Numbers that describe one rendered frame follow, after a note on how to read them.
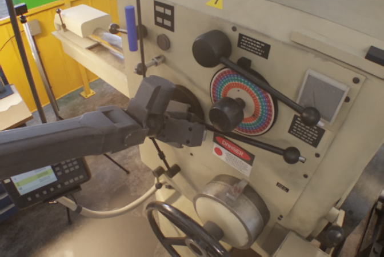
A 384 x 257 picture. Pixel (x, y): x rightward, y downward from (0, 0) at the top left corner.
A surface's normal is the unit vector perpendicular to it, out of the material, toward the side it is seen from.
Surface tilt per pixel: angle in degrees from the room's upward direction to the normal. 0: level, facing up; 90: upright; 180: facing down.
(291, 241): 0
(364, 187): 50
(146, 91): 56
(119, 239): 0
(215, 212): 61
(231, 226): 67
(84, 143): 89
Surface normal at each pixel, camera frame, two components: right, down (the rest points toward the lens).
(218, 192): -0.22, -0.86
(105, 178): 0.04, -0.75
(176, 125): -0.67, -0.04
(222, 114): -0.56, 0.26
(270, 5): -0.44, -0.19
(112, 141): 0.76, 0.47
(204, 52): -0.66, 0.48
